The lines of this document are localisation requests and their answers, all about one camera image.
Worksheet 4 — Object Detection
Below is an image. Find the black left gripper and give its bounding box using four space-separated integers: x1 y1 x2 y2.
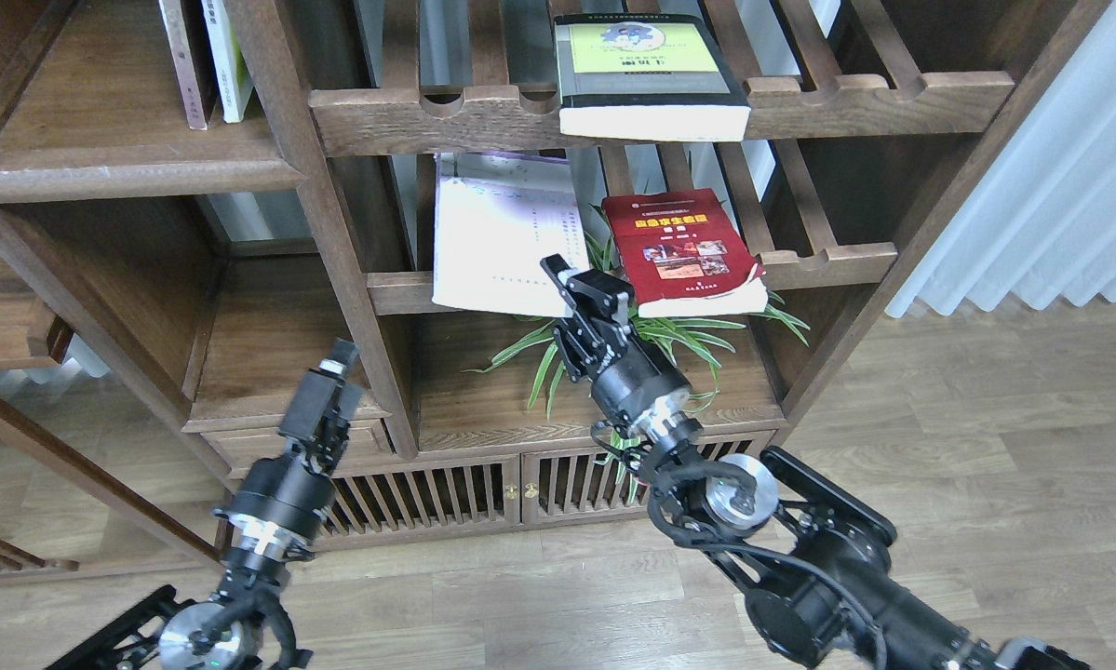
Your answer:
218 339 365 559

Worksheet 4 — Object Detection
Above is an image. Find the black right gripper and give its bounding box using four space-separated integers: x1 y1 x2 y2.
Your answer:
541 253 693 438

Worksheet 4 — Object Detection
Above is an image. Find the white lavender book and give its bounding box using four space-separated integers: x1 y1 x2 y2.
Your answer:
433 152 590 317

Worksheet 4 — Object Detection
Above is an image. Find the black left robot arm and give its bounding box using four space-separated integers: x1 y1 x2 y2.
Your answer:
55 339 362 669

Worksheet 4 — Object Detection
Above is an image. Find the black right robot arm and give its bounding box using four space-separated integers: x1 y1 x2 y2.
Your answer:
542 255 1084 669

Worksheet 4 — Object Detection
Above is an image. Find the dark wooden bookshelf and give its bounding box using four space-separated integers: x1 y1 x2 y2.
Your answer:
0 1 1108 544

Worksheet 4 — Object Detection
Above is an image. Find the red cover book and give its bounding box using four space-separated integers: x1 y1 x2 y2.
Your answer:
602 188 769 318

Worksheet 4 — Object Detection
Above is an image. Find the green spider plant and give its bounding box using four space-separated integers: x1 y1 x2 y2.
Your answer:
469 200 812 494

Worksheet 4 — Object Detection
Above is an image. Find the green and black book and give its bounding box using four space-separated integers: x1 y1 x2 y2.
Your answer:
554 13 752 141

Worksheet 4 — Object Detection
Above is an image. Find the white green upright book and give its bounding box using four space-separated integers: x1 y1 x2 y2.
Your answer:
201 0 254 124

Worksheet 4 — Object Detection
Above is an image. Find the white curtain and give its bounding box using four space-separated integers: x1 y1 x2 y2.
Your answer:
886 1 1116 318

